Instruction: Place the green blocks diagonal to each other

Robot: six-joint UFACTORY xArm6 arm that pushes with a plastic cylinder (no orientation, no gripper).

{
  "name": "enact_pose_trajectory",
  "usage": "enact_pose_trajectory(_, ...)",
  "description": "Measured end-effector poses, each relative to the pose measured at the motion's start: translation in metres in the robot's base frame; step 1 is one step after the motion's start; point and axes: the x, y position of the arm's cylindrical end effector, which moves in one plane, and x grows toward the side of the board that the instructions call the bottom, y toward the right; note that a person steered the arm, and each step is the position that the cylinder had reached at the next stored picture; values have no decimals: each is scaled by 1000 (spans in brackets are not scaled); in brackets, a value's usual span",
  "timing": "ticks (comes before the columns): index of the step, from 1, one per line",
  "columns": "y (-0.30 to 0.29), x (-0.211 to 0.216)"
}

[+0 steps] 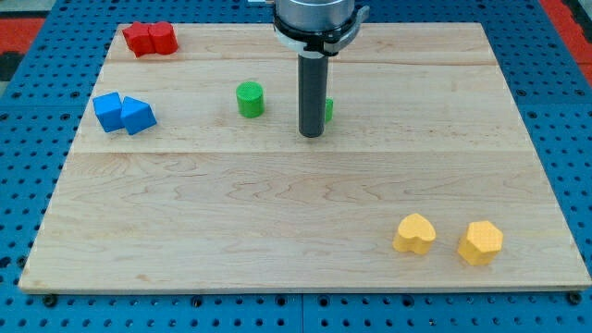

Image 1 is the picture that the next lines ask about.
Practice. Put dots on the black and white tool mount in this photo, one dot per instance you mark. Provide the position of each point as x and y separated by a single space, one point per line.
316 31

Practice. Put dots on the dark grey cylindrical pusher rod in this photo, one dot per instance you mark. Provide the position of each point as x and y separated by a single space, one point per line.
312 80

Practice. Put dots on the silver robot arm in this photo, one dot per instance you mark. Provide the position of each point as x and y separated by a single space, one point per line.
316 30

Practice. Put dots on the green cylinder block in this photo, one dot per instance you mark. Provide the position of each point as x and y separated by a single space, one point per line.
250 99

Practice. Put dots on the red cylinder block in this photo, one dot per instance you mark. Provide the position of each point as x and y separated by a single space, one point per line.
163 38

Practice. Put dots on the light wooden board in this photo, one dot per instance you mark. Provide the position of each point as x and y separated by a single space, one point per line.
209 201

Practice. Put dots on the red star block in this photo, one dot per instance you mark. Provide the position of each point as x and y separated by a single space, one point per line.
138 38

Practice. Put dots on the blue triangular prism block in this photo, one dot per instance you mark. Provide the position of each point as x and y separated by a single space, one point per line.
136 115

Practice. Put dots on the yellow heart block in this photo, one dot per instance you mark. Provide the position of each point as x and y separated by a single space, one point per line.
414 234

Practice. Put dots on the blue cube block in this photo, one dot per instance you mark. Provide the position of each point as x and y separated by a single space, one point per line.
107 108

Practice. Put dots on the yellow hexagon block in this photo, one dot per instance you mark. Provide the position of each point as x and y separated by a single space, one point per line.
480 243

